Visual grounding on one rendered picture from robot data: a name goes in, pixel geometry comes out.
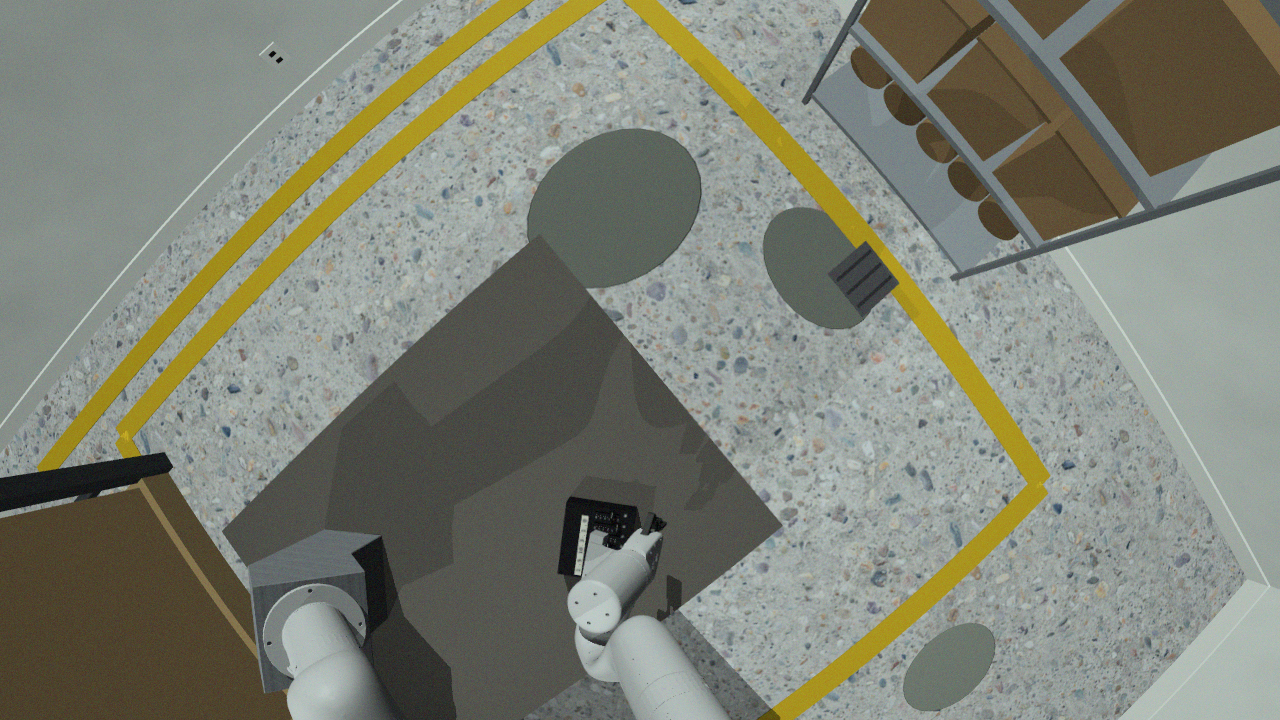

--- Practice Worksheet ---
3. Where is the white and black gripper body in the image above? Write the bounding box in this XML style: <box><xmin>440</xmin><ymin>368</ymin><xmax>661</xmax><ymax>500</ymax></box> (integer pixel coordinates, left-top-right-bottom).
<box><xmin>622</xmin><ymin>528</ymin><xmax>663</xmax><ymax>583</ymax></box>

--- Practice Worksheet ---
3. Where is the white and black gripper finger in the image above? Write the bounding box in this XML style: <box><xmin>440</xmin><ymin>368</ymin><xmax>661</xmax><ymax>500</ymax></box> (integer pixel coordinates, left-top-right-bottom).
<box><xmin>641</xmin><ymin>512</ymin><xmax>667</xmax><ymax>536</ymax></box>

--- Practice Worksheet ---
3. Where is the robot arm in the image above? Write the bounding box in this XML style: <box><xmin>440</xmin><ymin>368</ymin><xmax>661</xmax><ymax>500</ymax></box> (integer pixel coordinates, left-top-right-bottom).
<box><xmin>262</xmin><ymin>530</ymin><xmax>732</xmax><ymax>720</ymax></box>

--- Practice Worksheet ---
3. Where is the black lighting desk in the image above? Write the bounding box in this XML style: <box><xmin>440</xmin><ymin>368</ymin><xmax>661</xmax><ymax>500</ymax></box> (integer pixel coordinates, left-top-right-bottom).
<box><xmin>557</xmin><ymin>496</ymin><xmax>637</xmax><ymax>578</ymax></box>

